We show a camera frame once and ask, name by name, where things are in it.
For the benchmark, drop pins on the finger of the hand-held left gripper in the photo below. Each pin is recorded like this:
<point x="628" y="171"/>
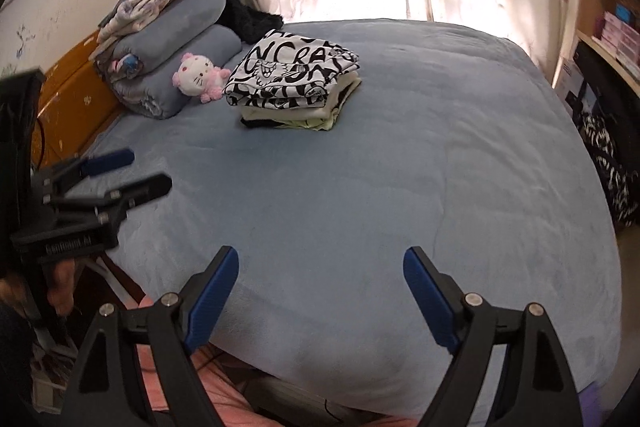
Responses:
<point x="145" y="189"/>
<point x="107" y="161"/>

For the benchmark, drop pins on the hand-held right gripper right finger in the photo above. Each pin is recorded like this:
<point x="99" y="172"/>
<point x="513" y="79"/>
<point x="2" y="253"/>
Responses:
<point x="427" y="297"/>

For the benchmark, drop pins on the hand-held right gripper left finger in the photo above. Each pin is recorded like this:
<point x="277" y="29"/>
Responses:
<point x="215" y="297"/>

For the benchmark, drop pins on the black and white printed jacket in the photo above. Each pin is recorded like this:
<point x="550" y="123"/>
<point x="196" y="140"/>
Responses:
<point x="290" y="67"/>

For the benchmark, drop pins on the person's left hand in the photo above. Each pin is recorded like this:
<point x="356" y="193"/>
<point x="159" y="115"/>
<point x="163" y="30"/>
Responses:
<point x="62" y="287"/>

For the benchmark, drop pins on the wooden headboard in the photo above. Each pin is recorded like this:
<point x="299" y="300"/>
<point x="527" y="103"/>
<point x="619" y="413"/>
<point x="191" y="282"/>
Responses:
<point x="70" y="107"/>

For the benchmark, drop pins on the blue-grey rolled pillow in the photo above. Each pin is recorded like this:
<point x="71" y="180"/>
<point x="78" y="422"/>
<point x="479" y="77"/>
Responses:
<point x="185" y="14"/>
<point x="165" y="92"/>

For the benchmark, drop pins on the pink floor mat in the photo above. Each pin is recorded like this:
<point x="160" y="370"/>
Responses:
<point x="225" y="387"/>

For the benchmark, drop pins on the small blue and pink toy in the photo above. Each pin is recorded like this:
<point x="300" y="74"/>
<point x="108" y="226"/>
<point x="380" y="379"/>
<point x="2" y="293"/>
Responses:
<point x="130" y="66"/>

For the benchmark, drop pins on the pink and white plush toy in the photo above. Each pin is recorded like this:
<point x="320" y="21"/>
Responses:
<point x="195" y="74"/>

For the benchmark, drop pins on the blue-grey bedspread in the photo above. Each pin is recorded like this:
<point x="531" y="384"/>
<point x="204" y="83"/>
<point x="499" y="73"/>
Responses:
<point x="350" y="187"/>

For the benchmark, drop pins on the cream fleece garment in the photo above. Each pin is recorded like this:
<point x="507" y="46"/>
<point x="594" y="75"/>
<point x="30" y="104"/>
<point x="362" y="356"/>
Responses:
<point x="280" y="114"/>

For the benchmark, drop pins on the light green garment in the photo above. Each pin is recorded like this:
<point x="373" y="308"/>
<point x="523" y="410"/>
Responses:
<point x="310" y="124"/>

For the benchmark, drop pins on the black fluffy cloth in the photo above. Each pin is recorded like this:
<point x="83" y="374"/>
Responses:
<point x="250" y="22"/>

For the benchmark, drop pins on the black and white patterned cloth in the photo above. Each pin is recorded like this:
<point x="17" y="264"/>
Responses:
<point x="610" y="167"/>

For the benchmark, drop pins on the white printed carton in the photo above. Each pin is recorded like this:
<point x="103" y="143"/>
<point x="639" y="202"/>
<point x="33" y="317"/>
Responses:
<point x="567" y="79"/>

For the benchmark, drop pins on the stack of pink boxes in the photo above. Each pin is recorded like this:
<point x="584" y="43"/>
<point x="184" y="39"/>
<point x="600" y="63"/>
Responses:
<point x="620" y="39"/>

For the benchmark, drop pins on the small blue box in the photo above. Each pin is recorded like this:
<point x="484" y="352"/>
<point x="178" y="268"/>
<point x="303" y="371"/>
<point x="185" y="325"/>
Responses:
<point x="624" y="13"/>

